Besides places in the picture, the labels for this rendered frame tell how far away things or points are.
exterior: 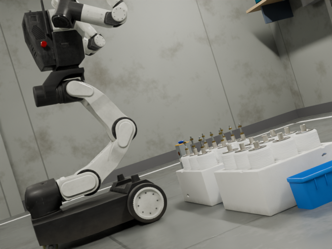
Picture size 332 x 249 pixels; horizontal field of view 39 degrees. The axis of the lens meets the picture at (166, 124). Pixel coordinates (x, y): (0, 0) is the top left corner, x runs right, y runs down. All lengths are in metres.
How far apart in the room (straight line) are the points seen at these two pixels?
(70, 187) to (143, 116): 3.25
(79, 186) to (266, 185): 1.07
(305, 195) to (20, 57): 4.28
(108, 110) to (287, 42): 4.10
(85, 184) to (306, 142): 1.16
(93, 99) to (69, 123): 2.93
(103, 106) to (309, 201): 1.28
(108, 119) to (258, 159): 1.02
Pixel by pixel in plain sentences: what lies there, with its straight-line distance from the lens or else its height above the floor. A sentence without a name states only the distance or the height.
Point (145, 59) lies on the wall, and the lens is 5.80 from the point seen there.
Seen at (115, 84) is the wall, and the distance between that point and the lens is 5.65.
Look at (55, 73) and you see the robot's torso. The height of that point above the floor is 0.88.
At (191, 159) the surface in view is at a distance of 2.50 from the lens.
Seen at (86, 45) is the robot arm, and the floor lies 1.05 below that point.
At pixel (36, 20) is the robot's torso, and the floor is 1.17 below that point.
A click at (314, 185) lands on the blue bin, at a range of 1.82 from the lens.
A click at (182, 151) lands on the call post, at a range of 2.78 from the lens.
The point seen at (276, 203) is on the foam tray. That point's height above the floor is 0.04.
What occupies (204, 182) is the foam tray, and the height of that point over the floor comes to 0.12.
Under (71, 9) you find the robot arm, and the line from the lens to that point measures 2.48.
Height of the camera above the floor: 0.46
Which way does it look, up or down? level
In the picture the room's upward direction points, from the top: 17 degrees counter-clockwise
